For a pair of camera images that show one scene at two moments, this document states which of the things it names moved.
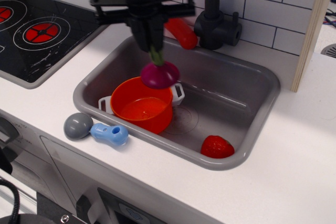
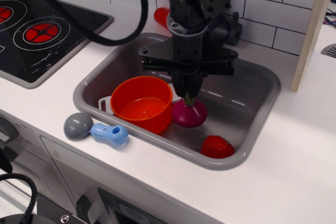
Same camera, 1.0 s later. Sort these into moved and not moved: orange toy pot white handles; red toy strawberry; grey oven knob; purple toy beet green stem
Moved: purple toy beet green stem
Not moved: orange toy pot white handles; red toy strawberry; grey oven knob
